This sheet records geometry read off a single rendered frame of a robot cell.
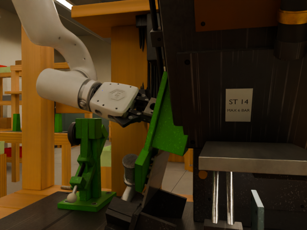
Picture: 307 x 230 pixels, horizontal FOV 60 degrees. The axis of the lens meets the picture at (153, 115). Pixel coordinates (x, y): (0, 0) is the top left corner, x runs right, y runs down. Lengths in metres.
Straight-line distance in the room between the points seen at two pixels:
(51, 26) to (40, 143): 0.57
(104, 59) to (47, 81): 11.25
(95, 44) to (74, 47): 11.55
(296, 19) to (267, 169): 0.20
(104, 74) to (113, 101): 11.22
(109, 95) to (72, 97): 0.10
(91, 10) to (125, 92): 0.36
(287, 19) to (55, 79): 0.54
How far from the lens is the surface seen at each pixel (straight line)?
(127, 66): 0.98
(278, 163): 0.37
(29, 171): 1.19
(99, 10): 0.93
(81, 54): 0.78
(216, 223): 0.48
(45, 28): 0.70
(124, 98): 0.66
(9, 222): 0.84
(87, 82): 0.69
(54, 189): 1.18
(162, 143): 0.56
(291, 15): 0.41
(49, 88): 0.74
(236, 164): 0.36
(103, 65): 11.95
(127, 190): 0.65
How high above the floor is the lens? 1.19
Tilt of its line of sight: 1 degrees down
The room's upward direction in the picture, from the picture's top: straight up
